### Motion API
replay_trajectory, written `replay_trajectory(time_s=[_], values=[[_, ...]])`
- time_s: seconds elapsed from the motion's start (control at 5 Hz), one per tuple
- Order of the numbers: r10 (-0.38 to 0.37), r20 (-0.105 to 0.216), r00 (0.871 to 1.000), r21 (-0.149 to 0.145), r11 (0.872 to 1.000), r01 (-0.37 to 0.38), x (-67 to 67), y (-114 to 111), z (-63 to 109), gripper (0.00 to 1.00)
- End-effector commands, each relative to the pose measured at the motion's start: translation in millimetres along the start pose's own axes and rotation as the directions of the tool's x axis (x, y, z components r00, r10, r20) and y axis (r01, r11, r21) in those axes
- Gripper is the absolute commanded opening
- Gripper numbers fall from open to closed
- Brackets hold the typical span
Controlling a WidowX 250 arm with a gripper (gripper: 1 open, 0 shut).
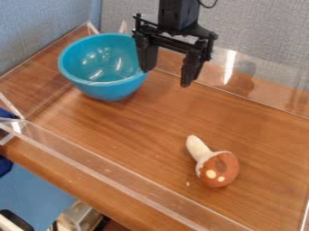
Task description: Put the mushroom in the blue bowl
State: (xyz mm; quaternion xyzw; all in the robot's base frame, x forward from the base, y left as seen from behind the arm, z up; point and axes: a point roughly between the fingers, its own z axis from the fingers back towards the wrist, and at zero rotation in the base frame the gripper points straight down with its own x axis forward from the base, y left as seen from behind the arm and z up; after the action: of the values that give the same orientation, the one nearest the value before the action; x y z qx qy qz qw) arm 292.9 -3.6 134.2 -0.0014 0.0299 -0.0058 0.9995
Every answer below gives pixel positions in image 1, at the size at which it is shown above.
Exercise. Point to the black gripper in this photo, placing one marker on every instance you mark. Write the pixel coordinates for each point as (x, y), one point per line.
(193, 41)

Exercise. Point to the brown toy mushroom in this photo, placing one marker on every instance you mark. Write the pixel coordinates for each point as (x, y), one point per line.
(217, 167)

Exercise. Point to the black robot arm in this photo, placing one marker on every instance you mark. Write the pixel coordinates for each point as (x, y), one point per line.
(177, 14)

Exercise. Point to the blue plastic bowl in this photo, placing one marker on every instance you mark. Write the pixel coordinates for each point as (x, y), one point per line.
(101, 65)

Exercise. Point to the black object bottom left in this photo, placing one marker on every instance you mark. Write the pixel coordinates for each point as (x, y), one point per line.
(13, 223)

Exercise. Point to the clear acrylic barrier frame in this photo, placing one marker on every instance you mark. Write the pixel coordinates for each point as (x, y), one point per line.
(117, 153)

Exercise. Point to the metal bracket under table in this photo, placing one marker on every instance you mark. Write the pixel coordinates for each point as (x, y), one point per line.
(78, 218)

